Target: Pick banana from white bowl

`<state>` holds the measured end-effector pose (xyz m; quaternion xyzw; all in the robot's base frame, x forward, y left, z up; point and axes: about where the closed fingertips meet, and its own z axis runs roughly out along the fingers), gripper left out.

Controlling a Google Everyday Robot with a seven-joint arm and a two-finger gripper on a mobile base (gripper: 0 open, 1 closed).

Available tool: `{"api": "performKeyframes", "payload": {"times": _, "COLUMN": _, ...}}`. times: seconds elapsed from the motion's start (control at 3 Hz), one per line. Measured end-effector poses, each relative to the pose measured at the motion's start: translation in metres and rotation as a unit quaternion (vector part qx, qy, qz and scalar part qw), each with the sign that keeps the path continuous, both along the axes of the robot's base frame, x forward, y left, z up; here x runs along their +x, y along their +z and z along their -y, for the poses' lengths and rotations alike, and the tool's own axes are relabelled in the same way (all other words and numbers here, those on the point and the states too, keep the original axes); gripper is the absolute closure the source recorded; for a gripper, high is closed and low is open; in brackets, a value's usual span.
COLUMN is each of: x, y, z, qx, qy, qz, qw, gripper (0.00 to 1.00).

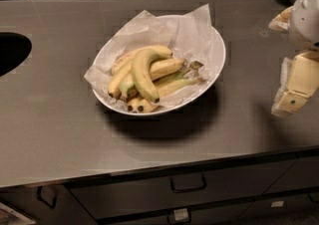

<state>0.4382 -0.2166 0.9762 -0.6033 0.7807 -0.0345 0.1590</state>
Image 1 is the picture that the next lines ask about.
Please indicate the yellow banana front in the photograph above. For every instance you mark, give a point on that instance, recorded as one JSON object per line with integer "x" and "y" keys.
{"x": 141, "y": 105}

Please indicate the right drawer front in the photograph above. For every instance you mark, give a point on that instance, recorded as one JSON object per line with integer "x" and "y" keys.
{"x": 304, "y": 173}

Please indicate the left cabinet door handle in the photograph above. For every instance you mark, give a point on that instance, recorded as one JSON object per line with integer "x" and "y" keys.
{"x": 47, "y": 195}

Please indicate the white oval bowl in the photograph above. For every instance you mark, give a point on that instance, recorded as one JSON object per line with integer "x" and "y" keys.
{"x": 217, "y": 53}

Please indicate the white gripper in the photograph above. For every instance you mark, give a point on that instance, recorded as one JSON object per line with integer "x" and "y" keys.
{"x": 305, "y": 20}

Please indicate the curved yellow banana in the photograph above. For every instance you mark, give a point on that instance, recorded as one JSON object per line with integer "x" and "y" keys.
{"x": 141, "y": 73}

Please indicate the white paper liner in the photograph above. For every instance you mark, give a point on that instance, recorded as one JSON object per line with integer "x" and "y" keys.
{"x": 192, "y": 36}

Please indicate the middle drawer with handle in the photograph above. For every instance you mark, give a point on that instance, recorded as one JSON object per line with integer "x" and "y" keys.
{"x": 132, "y": 197}

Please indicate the lower drawer with label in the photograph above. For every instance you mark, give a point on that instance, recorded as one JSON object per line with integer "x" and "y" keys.
{"x": 184, "y": 216}

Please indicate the yellow banana middle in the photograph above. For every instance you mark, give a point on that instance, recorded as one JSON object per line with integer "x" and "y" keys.
{"x": 158, "y": 69}

